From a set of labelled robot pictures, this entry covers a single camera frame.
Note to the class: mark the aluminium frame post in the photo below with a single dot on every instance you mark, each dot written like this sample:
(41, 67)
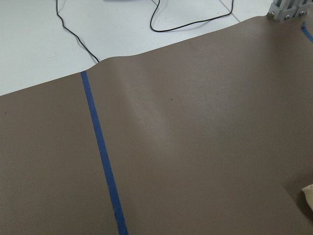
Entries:
(283, 10)

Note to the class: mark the brown paper table cover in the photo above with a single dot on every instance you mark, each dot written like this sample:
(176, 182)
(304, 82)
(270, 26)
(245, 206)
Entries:
(209, 136)

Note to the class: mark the beige long-sleeve graphic shirt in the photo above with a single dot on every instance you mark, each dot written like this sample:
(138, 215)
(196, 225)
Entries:
(308, 192)

